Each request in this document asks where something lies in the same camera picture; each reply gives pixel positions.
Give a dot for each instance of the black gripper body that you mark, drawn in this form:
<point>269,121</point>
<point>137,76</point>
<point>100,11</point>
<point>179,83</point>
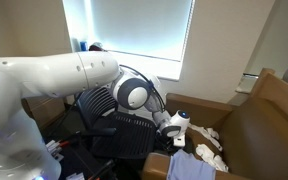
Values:
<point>165,141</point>

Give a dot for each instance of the black cloth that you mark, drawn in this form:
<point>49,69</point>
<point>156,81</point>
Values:
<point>164,152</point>

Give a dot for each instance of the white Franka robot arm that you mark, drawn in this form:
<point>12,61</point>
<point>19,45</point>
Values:
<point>34,73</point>

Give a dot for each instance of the light blue cloth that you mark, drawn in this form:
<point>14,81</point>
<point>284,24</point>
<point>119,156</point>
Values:
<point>189,168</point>

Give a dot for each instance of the long white cloth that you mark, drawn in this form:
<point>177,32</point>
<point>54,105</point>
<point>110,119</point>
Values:
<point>207,133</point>

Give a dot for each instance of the crumpled white cloth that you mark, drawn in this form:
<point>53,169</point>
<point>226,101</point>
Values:
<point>210,156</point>

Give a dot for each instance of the brown leather armchair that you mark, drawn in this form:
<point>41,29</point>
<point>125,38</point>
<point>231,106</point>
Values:
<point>260,140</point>

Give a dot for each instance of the black mesh office chair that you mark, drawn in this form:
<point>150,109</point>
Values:
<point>127,136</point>

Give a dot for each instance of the small white box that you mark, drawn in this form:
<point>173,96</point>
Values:
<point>75,176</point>

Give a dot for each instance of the small side shelf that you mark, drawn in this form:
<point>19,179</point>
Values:
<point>247,85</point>

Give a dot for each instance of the white plug cluster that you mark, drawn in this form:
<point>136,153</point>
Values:
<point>54,150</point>

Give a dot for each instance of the wooden dresser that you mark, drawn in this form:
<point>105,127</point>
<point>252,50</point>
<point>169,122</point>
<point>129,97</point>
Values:
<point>47,110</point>

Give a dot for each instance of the blue bottle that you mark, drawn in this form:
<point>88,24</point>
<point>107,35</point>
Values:
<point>83,46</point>

